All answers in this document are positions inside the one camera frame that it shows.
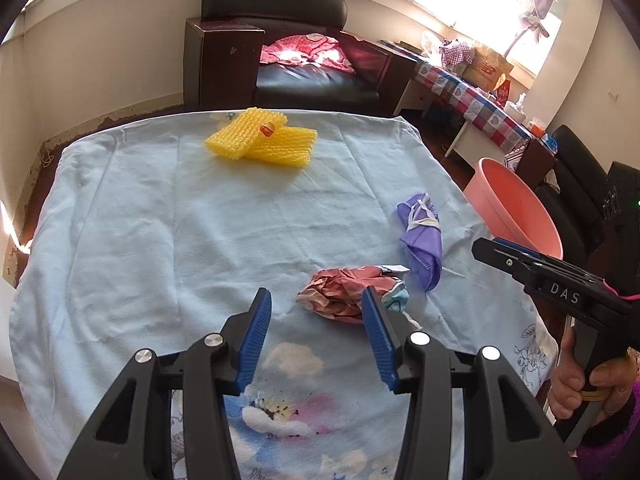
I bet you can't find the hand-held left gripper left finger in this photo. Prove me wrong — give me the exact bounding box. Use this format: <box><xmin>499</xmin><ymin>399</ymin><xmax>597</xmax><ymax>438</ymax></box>
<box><xmin>57</xmin><ymin>287</ymin><xmax>273</xmax><ymax>480</ymax></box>

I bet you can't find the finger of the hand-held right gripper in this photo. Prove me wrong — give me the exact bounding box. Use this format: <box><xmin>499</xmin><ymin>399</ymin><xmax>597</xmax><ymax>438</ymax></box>
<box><xmin>492</xmin><ymin>239</ymin><xmax>571</xmax><ymax>267</ymax></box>
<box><xmin>472</xmin><ymin>238</ymin><xmax>540</xmax><ymax>288</ymax></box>

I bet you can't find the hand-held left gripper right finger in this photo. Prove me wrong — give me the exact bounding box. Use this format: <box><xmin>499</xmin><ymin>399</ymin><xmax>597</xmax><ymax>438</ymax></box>
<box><xmin>361</xmin><ymin>286</ymin><xmax>578</xmax><ymax>480</ymax></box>

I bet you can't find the pink plastic basin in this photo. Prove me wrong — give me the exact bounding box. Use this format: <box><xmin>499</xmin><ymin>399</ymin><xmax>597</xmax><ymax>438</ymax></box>
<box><xmin>464</xmin><ymin>157</ymin><xmax>565</xmax><ymax>261</ymax></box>

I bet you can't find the brown foil wrapper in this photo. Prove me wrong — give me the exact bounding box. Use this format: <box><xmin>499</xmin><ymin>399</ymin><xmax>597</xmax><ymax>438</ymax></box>
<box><xmin>296</xmin><ymin>264</ymin><xmax>411</xmax><ymax>326</ymax></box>

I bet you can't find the purple face mask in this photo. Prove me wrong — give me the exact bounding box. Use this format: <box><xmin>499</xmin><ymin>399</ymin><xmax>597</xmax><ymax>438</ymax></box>
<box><xmin>397</xmin><ymin>191</ymin><xmax>444</xmax><ymax>292</ymax></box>

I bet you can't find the person's right forearm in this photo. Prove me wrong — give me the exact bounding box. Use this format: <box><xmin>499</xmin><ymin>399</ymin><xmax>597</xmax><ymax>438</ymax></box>
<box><xmin>574</xmin><ymin>382</ymin><xmax>640</xmax><ymax>480</ymax></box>

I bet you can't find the person's right hand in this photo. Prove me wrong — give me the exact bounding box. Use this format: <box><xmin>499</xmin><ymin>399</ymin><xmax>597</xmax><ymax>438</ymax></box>
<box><xmin>547</xmin><ymin>329</ymin><xmax>640</xmax><ymax>423</ymax></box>

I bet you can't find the black leather chair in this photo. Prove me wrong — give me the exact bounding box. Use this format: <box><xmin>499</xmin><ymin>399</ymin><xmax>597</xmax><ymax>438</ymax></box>
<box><xmin>535</xmin><ymin>125</ymin><xmax>616</xmax><ymax>271</ymax></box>

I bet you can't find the white side table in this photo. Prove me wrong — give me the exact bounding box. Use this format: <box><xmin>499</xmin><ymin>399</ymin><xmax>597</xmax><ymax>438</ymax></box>
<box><xmin>395</xmin><ymin>57</ymin><xmax>533</xmax><ymax>171</ymax></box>

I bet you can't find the light blue floral blanket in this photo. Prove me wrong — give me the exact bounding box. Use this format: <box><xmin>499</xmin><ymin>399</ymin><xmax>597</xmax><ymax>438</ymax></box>
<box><xmin>9</xmin><ymin>109</ymin><xmax>558</xmax><ymax>480</ymax></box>

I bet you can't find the checkered tablecloth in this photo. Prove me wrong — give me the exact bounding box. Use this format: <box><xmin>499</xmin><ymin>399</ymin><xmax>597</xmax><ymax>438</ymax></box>
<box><xmin>412</xmin><ymin>57</ymin><xmax>533</xmax><ymax>148</ymax></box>

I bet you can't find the brown cardboard box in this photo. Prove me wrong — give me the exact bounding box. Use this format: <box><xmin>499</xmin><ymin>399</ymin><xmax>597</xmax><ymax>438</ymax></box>
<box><xmin>462</xmin><ymin>42</ymin><xmax>515</xmax><ymax>89</ymax></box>

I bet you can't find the red checkered fabric bundle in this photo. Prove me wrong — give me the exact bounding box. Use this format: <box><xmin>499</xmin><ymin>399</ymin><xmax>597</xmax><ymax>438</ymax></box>
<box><xmin>440</xmin><ymin>39</ymin><xmax>474</xmax><ymax>69</ymax></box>

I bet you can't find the clear plastic bag on table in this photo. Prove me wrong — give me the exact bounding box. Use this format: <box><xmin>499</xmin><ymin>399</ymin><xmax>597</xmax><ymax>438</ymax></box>
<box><xmin>420</xmin><ymin>30</ymin><xmax>447</xmax><ymax>59</ymax></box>

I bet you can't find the cloth-covered floor stand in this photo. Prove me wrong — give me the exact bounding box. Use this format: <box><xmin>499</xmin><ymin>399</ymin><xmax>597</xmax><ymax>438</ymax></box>
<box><xmin>502</xmin><ymin>0</ymin><xmax>560</xmax><ymax>62</ymax></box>

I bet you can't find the red patterned cloth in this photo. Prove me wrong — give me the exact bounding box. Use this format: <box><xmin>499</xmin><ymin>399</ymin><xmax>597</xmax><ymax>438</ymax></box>
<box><xmin>260</xmin><ymin>33</ymin><xmax>358</xmax><ymax>73</ymax></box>

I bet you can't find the black leather armchair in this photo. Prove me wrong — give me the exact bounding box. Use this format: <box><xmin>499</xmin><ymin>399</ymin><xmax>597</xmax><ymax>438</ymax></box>
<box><xmin>184</xmin><ymin>0</ymin><xmax>416</xmax><ymax>117</ymax></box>

